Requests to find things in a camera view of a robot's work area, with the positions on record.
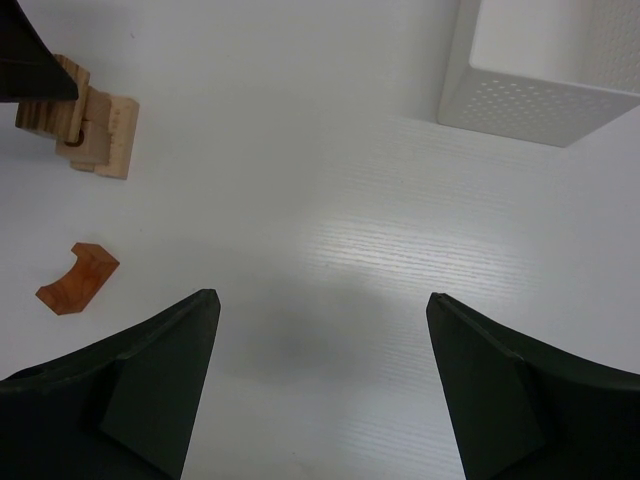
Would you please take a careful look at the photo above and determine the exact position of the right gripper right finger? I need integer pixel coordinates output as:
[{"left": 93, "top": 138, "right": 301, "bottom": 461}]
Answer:
[{"left": 426, "top": 293, "right": 639, "bottom": 479}]

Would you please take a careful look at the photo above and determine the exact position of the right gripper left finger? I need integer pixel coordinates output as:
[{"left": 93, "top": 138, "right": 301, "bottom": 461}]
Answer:
[{"left": 1, "top": 289, "right": 221, "bottom": 479}]

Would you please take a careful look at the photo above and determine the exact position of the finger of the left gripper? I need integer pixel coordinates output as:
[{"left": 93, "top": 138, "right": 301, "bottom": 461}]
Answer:
[{"left": 0, "top": 0, "right": 79, "bottom": 103}]

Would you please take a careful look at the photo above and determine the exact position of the striped wood block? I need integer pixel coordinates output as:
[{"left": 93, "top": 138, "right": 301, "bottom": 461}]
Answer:
[{"left": 15, "top": 54, "right": 90, "bottom": 143}]

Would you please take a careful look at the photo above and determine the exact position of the wood cube with letter O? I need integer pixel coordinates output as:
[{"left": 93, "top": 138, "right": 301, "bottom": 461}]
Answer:
[{"left": 55, "top": 121, "right": 111, "bottom": 166}]

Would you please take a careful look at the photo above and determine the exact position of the long light wood plank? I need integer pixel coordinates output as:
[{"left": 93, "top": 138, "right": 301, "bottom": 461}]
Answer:
[{"left": 96, "top": 96, "right": 140, "bottom": 180}]

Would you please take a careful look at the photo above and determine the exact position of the red-brown arch block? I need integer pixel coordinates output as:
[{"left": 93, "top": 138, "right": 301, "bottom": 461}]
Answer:
[{"left": 36, "top": 242, "right": 120, "bottom": 316}]

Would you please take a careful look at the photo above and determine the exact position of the white open box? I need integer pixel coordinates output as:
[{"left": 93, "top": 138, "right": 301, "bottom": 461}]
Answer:
[{"left": 437, "top": 1, "right": 639, "bottom": 147}]

